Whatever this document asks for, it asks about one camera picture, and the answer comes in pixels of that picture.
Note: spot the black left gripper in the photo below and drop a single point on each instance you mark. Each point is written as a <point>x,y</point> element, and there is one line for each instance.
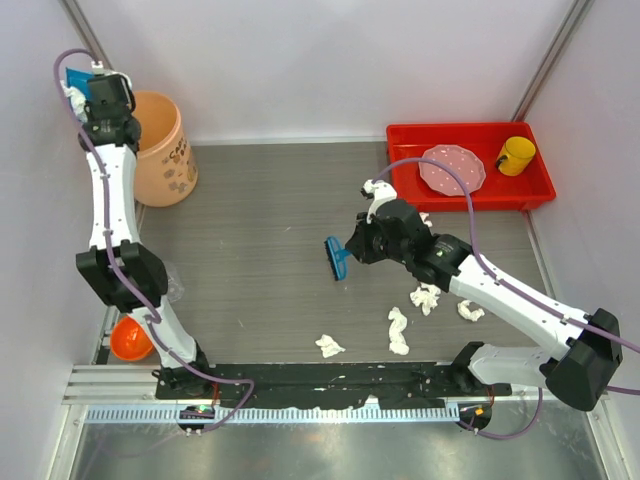
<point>90,105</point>

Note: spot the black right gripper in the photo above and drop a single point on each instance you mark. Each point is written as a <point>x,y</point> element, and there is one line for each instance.
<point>358,245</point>

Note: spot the blue plastic dustpan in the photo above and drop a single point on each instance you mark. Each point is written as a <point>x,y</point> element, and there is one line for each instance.
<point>78,79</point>

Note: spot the blue hand brush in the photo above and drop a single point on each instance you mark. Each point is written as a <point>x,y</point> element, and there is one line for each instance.
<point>337,256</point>

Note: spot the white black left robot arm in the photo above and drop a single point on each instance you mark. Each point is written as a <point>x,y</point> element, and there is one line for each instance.
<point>117,266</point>

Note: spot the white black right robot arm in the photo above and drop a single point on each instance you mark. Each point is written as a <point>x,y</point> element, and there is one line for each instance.
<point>575,356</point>

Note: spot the red plastic tray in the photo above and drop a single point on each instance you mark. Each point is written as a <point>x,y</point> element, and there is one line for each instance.
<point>471,150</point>

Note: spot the peach plastic waste bin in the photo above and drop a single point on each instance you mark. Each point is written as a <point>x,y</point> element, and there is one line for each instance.
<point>166,170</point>

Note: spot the pink dotted plate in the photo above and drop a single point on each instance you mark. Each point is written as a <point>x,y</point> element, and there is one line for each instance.
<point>452,171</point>

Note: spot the curled paper scrap right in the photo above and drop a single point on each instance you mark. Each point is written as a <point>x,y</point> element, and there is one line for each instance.
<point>469,314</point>

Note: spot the long paper scrap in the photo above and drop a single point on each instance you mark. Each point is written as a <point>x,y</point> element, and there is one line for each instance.
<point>397,341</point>

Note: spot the yellow mug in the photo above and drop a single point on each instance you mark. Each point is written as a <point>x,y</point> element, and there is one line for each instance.
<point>515,155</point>

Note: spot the clear plastic cup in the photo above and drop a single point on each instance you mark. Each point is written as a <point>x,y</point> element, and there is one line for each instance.
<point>176,287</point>

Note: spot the orange plastic bowl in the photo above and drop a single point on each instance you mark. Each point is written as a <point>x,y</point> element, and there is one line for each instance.
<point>129,342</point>

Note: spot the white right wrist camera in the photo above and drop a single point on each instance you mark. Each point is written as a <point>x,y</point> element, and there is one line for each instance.
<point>378,192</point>

